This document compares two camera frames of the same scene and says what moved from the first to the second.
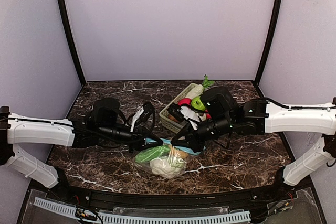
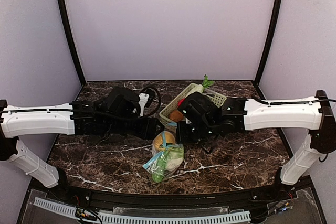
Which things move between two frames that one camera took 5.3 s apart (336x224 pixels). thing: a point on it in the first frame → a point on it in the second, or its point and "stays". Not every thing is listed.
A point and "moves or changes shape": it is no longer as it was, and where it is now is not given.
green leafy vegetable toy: x=151 y=153 → x=158 y=175
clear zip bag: x=164 y=160 moves or changes shape
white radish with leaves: x=199 y=89 stays
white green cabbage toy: x=168 y=167 → x=172 y=155
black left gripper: x=140 y=140 → x=153 y=128
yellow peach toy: x=179 y=153 → x=162 y=139
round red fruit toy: x=185 y=101 stays
